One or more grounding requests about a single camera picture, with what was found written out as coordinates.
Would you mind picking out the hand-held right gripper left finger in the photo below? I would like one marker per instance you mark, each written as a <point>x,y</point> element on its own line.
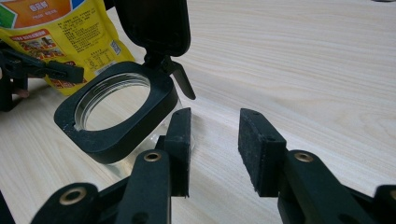
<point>179,155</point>

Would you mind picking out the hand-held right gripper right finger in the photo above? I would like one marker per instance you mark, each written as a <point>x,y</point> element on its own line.
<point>261,161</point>

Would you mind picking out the yellow spout pouch green cap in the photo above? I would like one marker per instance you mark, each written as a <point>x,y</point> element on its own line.
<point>81,34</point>

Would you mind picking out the glass jar with black lid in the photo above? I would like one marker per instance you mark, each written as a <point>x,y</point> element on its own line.
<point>124,140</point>

